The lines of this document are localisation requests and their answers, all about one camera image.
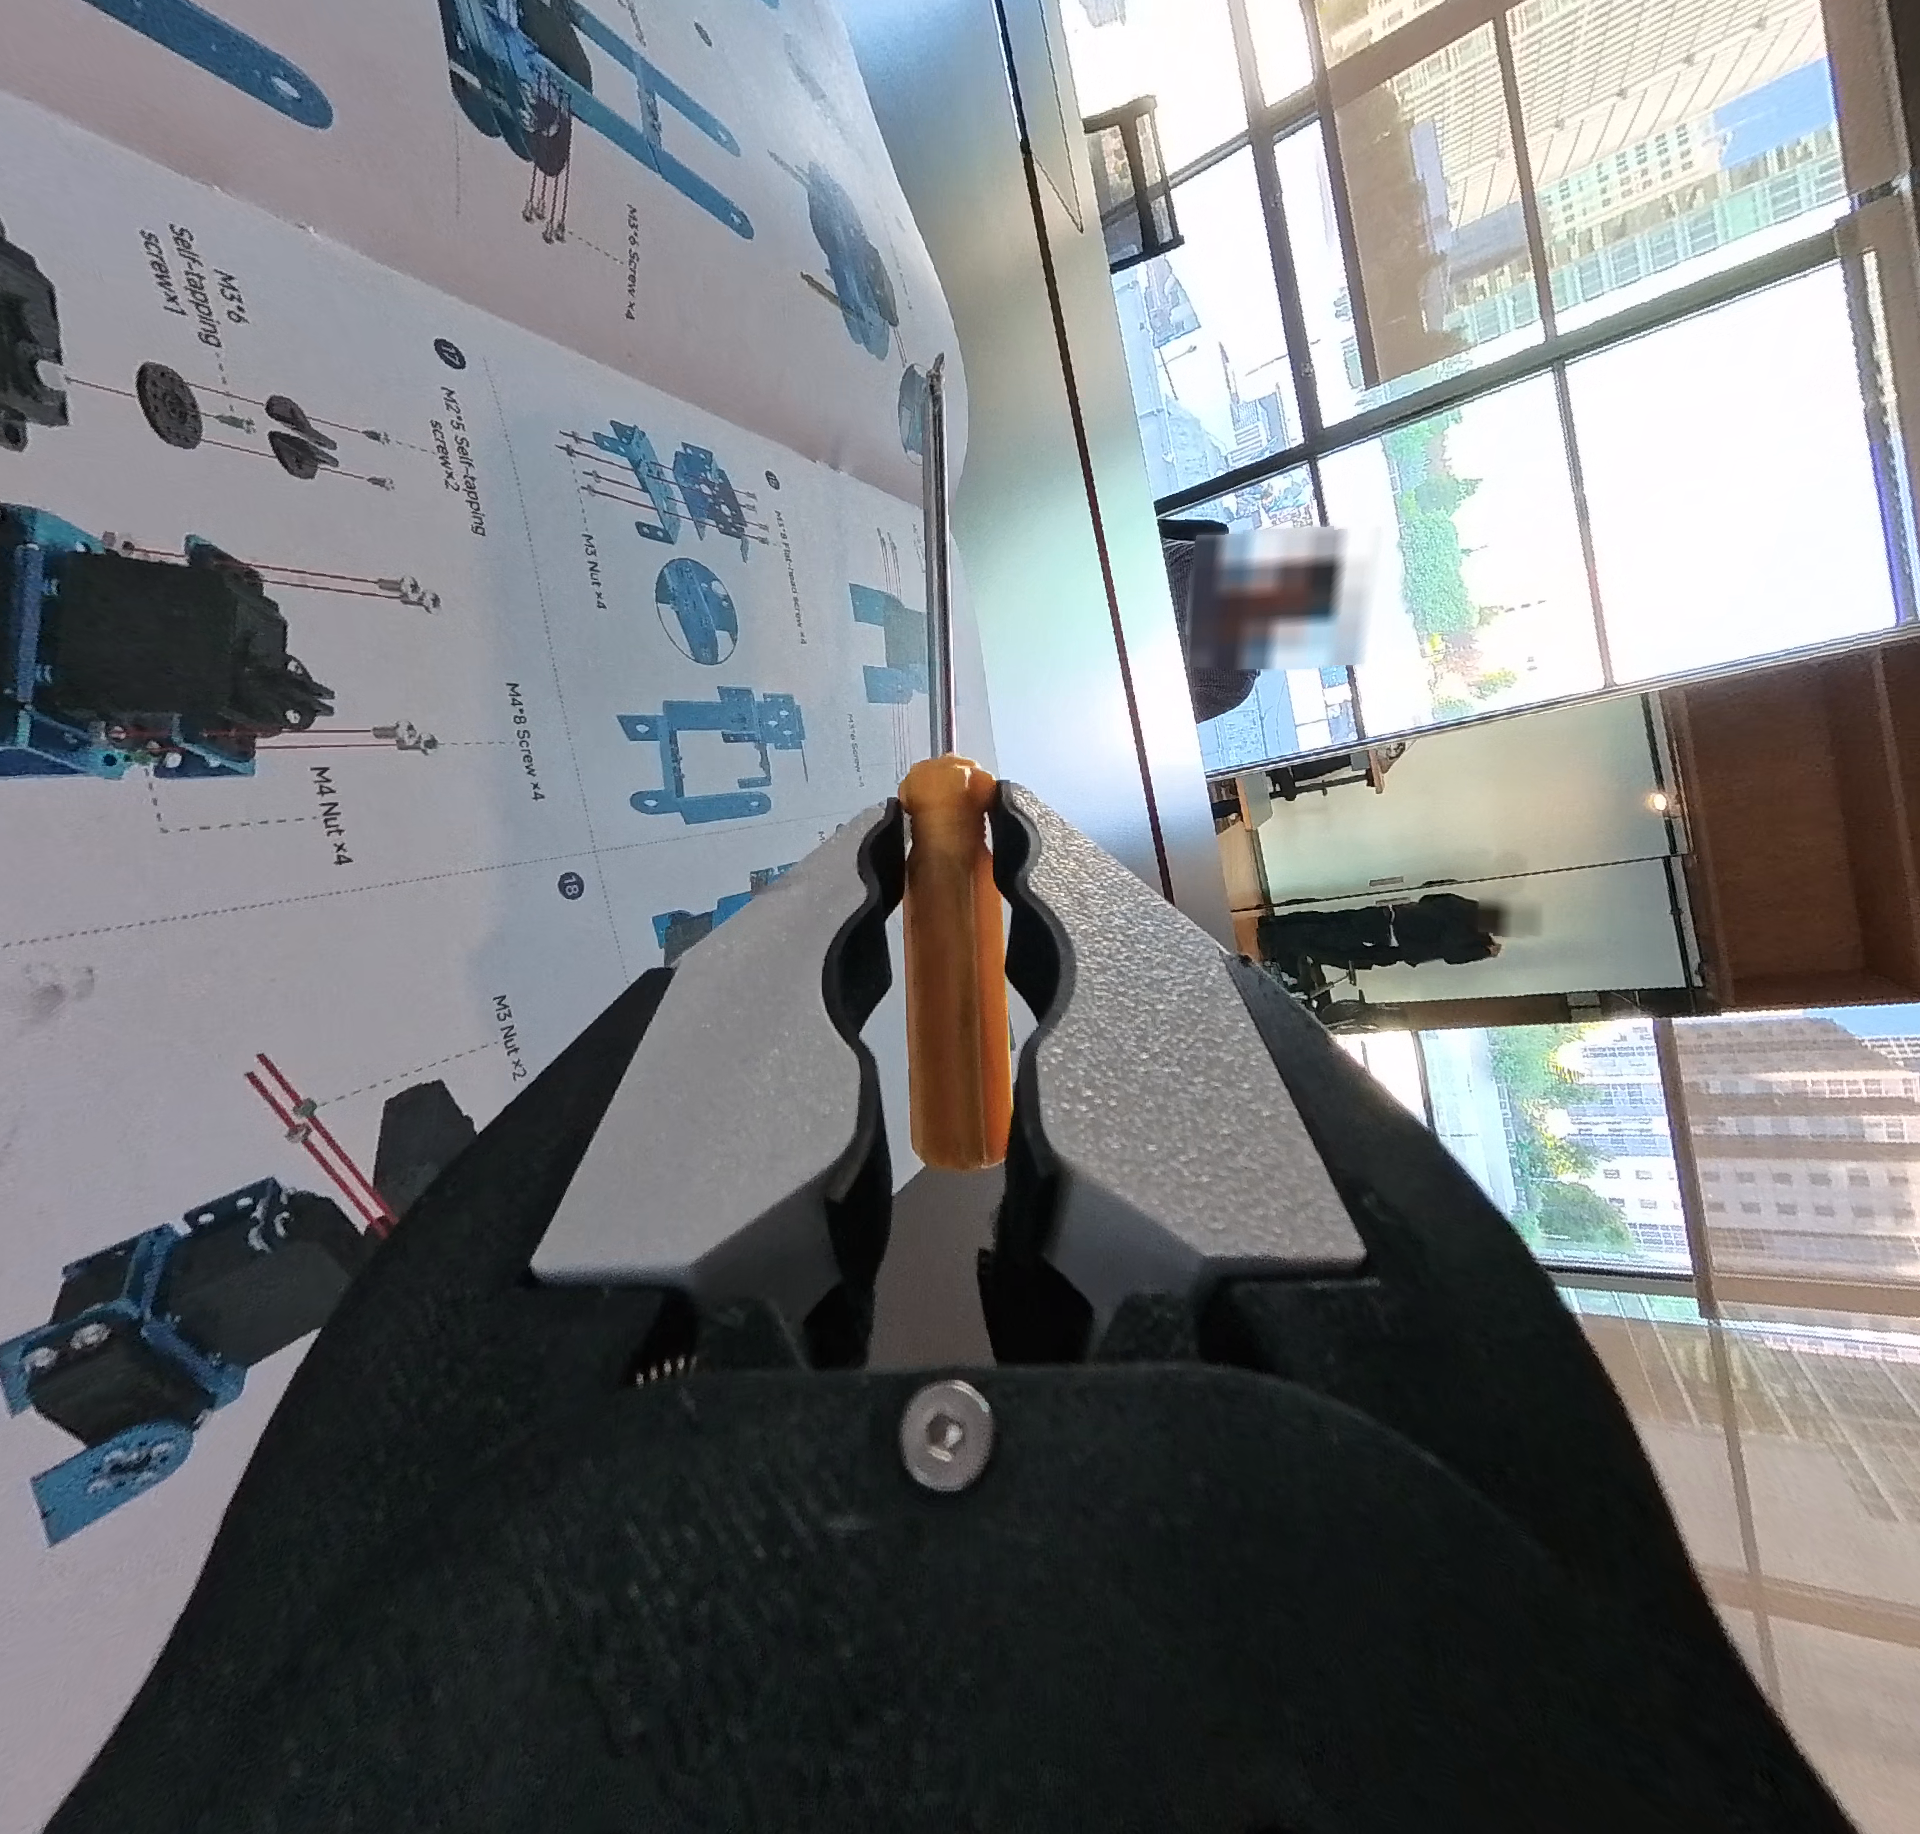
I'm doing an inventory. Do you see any orange handled screwdriver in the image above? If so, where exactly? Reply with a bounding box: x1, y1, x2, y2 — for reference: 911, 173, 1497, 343
896, 352, 1018, 1169

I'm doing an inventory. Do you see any large black framed window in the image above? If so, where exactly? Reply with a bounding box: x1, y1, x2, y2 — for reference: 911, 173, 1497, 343
1051, 0, 1920, 780

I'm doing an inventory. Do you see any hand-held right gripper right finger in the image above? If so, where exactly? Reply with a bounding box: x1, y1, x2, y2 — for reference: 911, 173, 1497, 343
990, 780, 1370, 1367

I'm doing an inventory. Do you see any printed assembly instruction sheet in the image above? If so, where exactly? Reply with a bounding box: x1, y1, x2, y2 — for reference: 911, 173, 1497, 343
0, 0, 981, 1554

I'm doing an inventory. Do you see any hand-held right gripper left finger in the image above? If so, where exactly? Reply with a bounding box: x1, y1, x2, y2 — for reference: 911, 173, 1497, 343
530, 795, 907, 1372

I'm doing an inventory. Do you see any window with roller blinds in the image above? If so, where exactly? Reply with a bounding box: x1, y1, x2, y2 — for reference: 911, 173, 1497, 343
1416, 1007, 1920, 1282

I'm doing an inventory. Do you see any wooden wall cabinet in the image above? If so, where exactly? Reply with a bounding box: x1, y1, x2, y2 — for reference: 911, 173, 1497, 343
1657, 647, 1920, 1011

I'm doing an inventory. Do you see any beige roller blind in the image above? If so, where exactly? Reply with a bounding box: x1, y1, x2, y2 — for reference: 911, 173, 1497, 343
1669, 1011, 1920, 1276

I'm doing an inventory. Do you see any dark grey desk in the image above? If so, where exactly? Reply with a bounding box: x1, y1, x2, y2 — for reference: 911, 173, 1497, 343
781, 0, 1221, 954

